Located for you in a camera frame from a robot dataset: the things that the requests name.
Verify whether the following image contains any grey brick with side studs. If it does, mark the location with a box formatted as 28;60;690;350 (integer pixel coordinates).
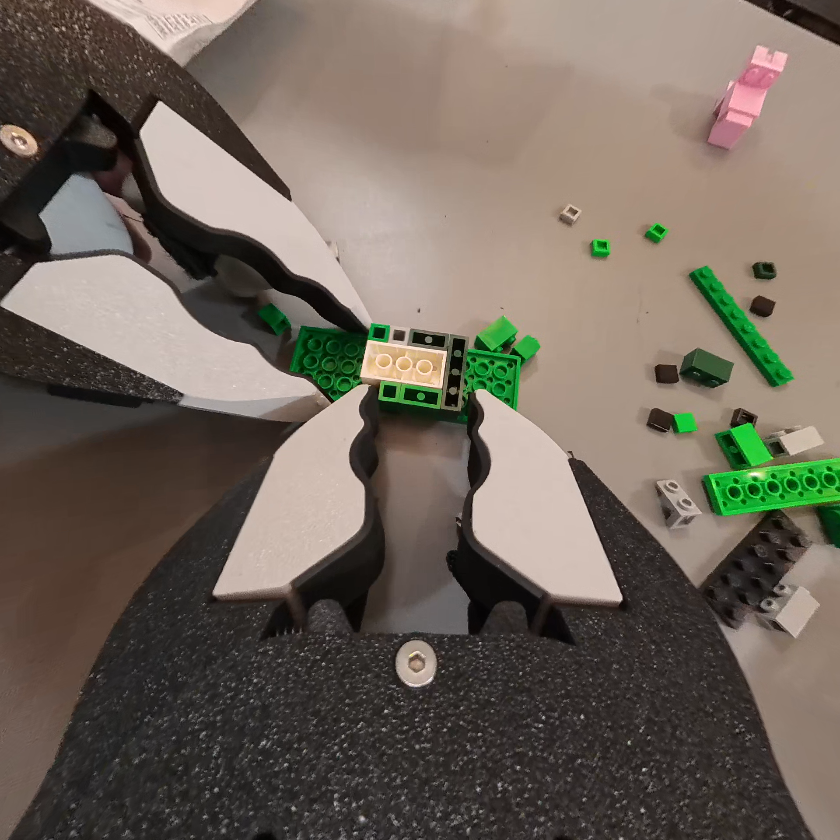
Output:
654;478;702;530

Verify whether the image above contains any large green brick plate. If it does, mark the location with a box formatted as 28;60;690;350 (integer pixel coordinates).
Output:
289;322;526;426

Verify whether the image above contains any grey desk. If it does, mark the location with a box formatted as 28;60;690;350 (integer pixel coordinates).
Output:
0;0;840;840

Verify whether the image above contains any white paper instruction bag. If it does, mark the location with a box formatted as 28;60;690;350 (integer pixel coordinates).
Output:
105;0;258;61

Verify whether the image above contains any grey narrow brick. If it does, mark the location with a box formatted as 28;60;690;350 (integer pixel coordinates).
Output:
444;333;470;413

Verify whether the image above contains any white brick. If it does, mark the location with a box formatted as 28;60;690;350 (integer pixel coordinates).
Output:
360;341;452;389

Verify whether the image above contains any long narrow green plate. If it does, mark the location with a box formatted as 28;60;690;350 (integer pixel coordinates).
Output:
688;265;794;387

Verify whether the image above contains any green plate with round holes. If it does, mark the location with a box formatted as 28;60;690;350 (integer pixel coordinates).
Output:
701;458;840;518

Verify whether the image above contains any pink brick pig figure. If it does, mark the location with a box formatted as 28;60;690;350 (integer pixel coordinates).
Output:
707;44;789;151

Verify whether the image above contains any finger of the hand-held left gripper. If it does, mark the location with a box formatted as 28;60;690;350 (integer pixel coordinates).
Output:
133;98;374;332
0;249;339;423

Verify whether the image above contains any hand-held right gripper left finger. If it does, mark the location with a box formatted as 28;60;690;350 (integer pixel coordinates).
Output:
212;384;387;634

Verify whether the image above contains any black brick plate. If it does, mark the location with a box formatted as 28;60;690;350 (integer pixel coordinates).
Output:
701;511;812;630

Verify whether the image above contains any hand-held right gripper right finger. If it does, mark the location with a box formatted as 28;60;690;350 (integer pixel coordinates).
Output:
449;388;624;632

